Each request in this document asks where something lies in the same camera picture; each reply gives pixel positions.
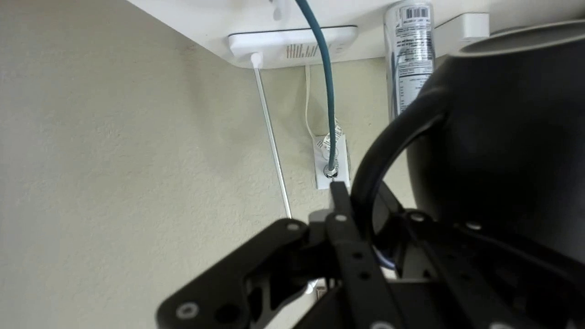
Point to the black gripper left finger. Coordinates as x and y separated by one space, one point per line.
239 267

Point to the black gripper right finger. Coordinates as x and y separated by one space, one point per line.
487 279

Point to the black cup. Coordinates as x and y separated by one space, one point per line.
506 139

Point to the thin white rod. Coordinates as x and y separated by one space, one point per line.
272 133

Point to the white flat power adapter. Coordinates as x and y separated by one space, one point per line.
275 42

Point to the silver drink can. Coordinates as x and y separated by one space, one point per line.
411 55

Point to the white plastic block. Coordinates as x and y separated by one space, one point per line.
469 27

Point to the white wall outlet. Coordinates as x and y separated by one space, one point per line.
343 157

